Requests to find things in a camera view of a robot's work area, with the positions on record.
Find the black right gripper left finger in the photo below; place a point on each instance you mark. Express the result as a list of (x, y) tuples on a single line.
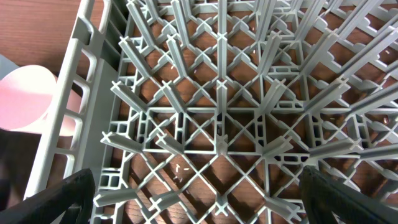
[(71, 199)]

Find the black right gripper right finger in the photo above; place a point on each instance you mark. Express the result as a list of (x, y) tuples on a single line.
[(324, 198)]

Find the grey dishwasher rack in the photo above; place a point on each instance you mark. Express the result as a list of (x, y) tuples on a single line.
[(153, 76)]

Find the brown serving tray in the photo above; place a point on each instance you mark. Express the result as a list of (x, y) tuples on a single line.
[(18, 152)]

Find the pink cup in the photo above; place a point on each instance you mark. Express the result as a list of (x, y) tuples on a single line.
[(26, 95)]

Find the light blue cup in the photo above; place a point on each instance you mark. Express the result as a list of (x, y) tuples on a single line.
[(6, 66)]

